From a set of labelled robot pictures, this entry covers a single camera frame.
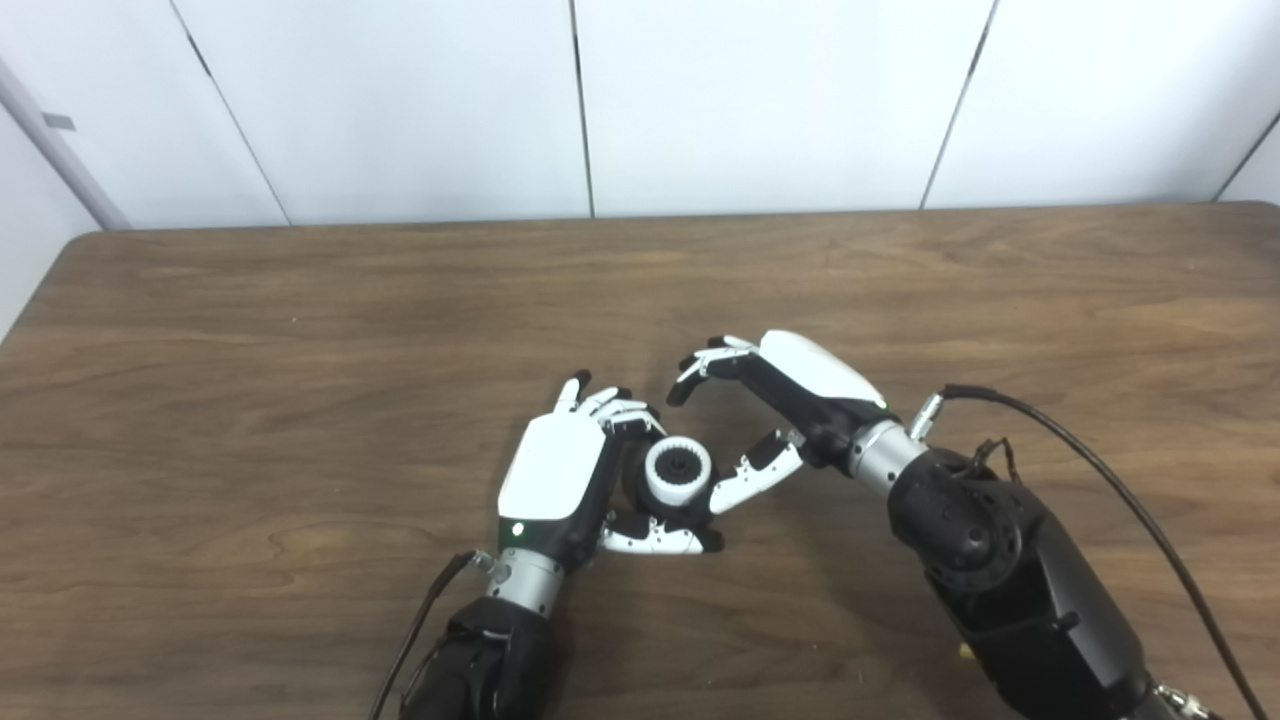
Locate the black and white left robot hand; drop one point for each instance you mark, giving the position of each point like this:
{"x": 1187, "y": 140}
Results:
{"x": 550, "y": 470}

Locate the round black part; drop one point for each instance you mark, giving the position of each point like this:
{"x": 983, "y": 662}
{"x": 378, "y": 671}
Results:
{"x": 679, "y": 468}

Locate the small gray tag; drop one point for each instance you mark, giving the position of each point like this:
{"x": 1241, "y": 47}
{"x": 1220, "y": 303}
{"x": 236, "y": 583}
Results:
{"x": 58, "y": 121}

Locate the gray wall corner post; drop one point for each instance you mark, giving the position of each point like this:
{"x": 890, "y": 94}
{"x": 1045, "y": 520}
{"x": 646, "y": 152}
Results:
{"x": 55, "y": 145}

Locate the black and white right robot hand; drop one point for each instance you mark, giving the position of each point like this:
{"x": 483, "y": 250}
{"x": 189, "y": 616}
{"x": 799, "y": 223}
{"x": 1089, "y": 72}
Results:
{"x": 815, "y": 380}

